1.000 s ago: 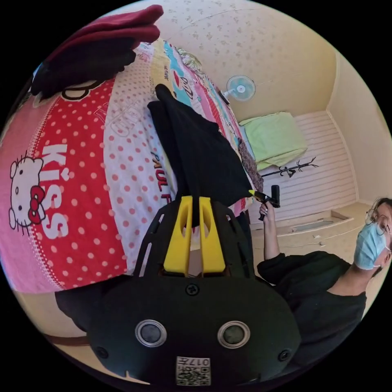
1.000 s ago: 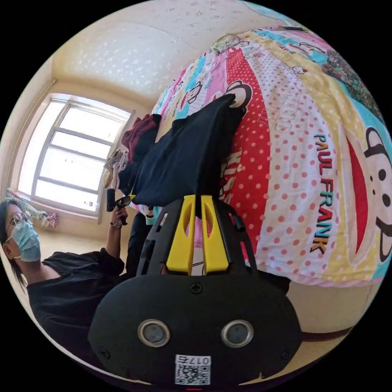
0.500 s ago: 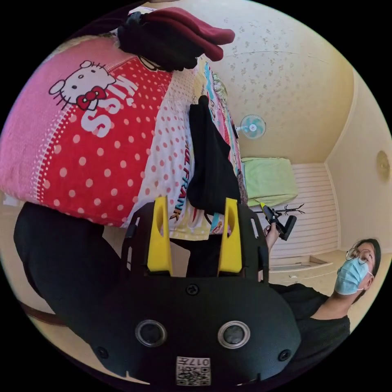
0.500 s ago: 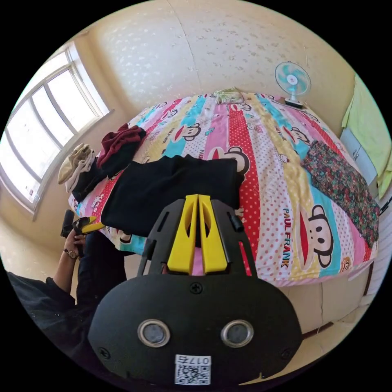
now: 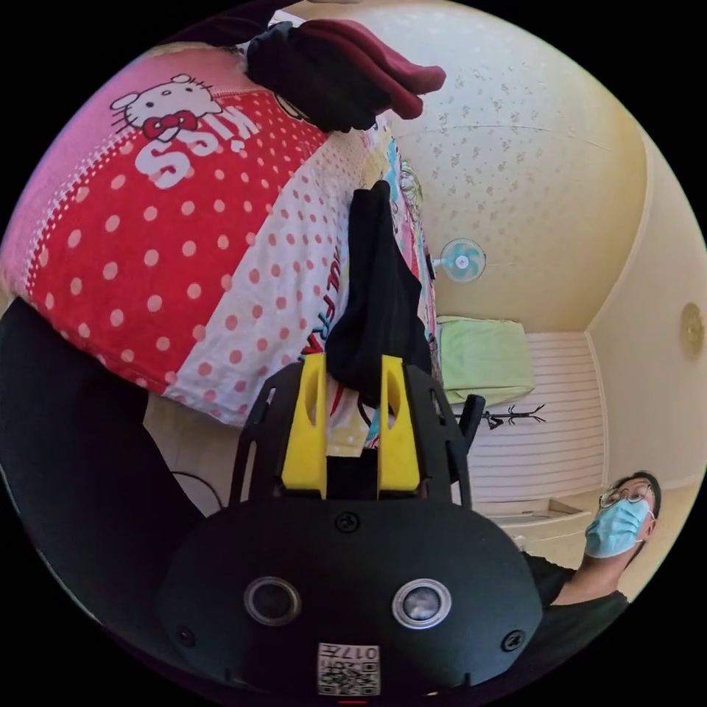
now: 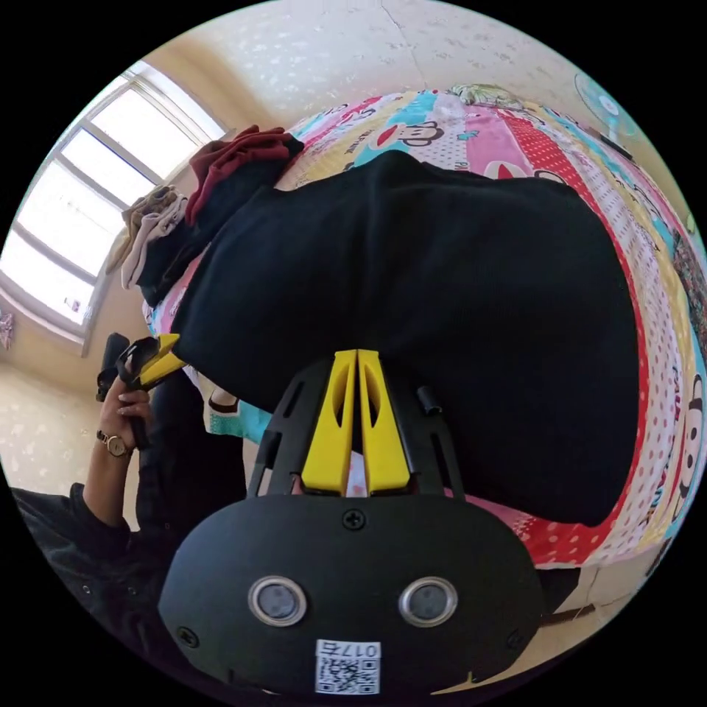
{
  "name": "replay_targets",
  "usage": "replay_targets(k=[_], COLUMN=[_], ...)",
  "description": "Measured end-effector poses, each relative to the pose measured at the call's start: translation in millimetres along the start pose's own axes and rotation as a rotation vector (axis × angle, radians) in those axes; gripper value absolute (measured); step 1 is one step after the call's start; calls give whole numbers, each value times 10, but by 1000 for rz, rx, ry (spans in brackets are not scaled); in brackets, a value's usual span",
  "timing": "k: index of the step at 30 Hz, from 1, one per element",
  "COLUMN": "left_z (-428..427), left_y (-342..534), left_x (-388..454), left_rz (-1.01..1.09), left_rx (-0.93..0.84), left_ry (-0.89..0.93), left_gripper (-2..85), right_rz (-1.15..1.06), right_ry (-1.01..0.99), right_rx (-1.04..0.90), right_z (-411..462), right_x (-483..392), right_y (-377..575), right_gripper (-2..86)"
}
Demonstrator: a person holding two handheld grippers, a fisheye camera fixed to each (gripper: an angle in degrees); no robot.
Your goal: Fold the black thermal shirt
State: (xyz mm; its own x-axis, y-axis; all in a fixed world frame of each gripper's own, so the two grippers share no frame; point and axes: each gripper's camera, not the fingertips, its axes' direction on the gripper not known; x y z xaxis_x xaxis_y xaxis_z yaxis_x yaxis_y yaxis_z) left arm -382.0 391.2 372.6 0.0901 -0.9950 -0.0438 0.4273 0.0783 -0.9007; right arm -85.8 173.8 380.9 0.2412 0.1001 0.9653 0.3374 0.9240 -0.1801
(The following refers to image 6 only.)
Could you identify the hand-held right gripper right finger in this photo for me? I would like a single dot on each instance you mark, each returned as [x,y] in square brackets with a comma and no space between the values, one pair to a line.
[386,453]

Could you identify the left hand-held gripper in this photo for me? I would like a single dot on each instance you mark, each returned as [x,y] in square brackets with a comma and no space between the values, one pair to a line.
[141,353]

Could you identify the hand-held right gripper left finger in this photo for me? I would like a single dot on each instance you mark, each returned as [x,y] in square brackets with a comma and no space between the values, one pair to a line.
[326,442]

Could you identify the black thermal shirt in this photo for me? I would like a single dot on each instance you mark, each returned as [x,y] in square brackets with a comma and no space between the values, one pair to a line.
[420,309]

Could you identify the person's left forearm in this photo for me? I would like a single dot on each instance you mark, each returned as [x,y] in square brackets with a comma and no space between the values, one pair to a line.
[107,486]

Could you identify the person's left hand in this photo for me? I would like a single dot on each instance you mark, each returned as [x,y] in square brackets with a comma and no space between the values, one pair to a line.
[130,406]

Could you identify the window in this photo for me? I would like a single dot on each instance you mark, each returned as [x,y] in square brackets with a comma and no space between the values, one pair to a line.
[83,210]

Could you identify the pile of clothes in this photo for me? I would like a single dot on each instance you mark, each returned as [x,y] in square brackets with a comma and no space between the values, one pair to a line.
[232,160]

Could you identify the person's body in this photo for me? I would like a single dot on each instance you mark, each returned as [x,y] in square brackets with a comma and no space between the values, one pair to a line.
[72,558]

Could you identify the bed with printed sheet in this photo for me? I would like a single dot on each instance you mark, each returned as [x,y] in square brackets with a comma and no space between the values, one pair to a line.
[563,154]

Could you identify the green patterned pillow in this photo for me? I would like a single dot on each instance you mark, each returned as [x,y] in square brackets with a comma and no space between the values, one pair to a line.
[486,94]

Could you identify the fan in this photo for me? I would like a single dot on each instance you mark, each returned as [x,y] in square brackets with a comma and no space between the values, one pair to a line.
[607,105]

